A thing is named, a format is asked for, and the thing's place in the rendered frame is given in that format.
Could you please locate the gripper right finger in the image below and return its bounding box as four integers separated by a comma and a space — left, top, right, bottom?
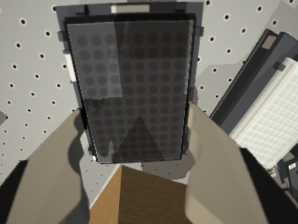
185, 101, 298, 224

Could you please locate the white multi-well plate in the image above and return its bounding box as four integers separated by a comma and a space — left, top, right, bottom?
233, 60, 298, 169

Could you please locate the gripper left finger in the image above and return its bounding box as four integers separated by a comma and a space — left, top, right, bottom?
0, 106, 90, 224

